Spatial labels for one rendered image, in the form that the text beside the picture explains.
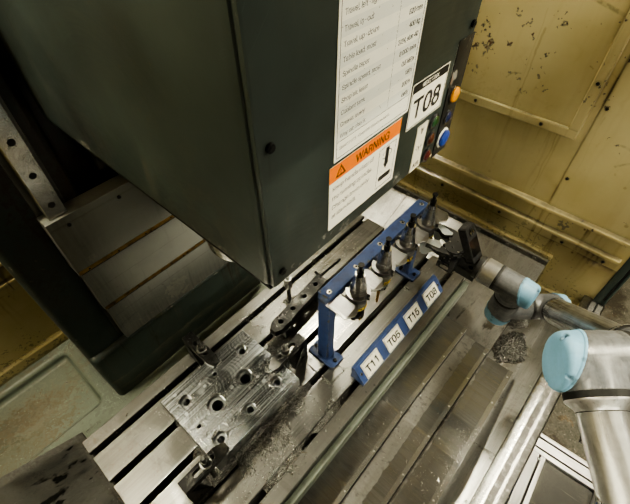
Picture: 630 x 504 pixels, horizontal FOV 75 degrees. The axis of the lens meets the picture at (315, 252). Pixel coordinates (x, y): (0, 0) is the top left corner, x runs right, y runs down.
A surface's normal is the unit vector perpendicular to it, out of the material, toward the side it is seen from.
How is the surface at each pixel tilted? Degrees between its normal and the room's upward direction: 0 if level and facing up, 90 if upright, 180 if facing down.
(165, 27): 90
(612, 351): 10
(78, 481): 24
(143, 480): 0
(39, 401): 0
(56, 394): 0
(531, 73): 90
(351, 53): 90
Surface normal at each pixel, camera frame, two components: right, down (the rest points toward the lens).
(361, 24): 0.75, 0.49
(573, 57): -0.66, 0.56
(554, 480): 0.00, -0.66
